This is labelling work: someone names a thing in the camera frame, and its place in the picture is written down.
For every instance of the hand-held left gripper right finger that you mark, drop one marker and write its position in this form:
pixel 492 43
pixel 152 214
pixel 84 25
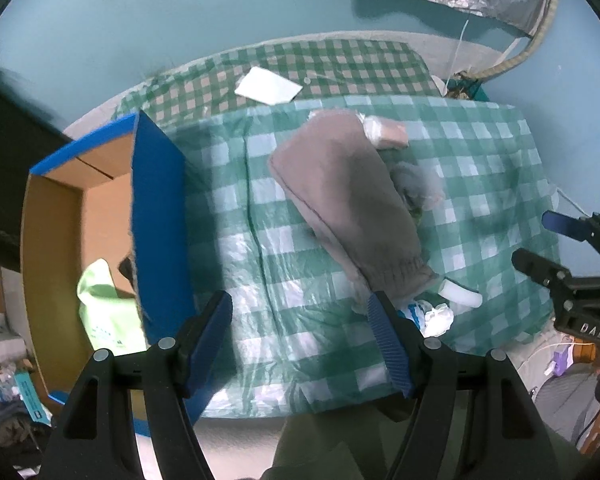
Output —
pixel 386 340

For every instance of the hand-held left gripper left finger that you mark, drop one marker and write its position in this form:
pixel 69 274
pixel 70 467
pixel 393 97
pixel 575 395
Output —
pixel 211 337

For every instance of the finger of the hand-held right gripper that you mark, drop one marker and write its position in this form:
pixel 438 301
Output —
pixel 540 266
pixel 562 224

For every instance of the white blue-striped sock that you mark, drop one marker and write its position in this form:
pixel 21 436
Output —
pixel 432 319

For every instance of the white tube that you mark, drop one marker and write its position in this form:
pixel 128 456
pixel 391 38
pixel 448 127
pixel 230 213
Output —
pixel 461 293

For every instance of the grey-brown sweatpants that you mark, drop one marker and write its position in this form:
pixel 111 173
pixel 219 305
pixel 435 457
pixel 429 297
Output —
pixel 345 200

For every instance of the grey sock bundle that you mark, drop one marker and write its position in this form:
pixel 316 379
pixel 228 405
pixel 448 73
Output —
pixel 415 185

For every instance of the blue-edged cardboard box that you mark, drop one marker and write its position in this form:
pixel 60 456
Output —
pixel 105 200

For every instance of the white and pink soft cloth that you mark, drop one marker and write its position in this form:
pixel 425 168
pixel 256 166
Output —
pixel 387 132

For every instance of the wooden slat crate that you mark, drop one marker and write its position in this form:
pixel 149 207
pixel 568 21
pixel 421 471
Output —
pixel 582 351

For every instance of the purple small item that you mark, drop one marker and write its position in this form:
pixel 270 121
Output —
pixel 562 361

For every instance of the grey cloth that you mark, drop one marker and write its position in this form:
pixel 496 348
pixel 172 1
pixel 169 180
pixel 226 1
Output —
pixel 572 400

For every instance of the light green checkered plastic sheet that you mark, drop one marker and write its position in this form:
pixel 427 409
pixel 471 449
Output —
pixel 280 270

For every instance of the light green cloth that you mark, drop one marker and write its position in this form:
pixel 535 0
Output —
pixel 107 310

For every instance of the person's olive trousers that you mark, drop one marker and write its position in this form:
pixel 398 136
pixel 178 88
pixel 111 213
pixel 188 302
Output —
pixel 320 442

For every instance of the teal carton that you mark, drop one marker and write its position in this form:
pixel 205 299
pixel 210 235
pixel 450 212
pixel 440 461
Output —
pixel 32 400

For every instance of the dark clothes pile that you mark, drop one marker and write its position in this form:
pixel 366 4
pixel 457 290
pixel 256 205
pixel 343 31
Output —
pixel 12 422

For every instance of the white paper sheet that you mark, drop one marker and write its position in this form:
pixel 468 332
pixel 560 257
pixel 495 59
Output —
pixel 267 86

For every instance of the dark green checkered blanket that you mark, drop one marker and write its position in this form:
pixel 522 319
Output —
pixel 340 67

